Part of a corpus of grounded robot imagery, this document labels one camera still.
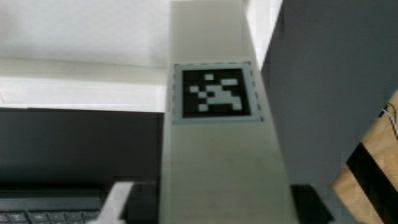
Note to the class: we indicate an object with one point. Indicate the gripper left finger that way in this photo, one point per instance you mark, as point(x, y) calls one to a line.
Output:
point(130, 204)

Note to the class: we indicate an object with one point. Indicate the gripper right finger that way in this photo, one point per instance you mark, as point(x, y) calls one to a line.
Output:
point(311, 209)

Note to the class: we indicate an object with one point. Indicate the white desk tabletop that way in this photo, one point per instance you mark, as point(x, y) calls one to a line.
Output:
point(84, 54)

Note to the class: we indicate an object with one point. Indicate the black table leg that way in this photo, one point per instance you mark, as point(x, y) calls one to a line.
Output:
point(371, 178)

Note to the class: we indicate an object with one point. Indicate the black keyboard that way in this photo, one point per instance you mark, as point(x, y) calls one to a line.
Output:
point(50, 205)

